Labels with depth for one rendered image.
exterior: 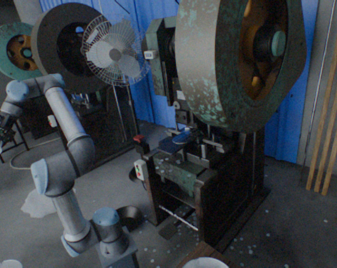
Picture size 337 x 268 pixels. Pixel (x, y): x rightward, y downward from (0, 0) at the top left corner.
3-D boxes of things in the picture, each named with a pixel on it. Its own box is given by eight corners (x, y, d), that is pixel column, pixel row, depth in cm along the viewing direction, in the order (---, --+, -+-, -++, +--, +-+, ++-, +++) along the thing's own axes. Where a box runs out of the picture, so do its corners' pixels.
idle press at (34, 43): (84, 185, 251) (19, 3, 175) (53, 157, 318) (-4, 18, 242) (181, 132, 340) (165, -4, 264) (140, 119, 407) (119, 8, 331)
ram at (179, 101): (189, 126, 140) (184, 77, 127) (171, 121, 150) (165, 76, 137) (206, 116, 151) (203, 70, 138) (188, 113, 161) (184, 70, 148)
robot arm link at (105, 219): (126, 232, 117) (120, 213, 111) (101, 248, 110) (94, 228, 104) (116, 219, 126) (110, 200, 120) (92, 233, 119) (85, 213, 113)
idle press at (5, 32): (32, 146, 362) (-21, 24, 286) (13, 133, 425) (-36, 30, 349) (111, 112, 460) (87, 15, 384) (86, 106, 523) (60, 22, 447)
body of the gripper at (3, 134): (-9, 139, 94) (5, 111, 97) (-16, 135, 99) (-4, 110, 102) (11, 144, 101) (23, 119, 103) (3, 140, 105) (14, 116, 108)
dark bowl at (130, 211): (121, 247, 174) (119, 240, 171) (101, 227, 194) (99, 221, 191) (150, 222, 192) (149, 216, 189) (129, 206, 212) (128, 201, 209)
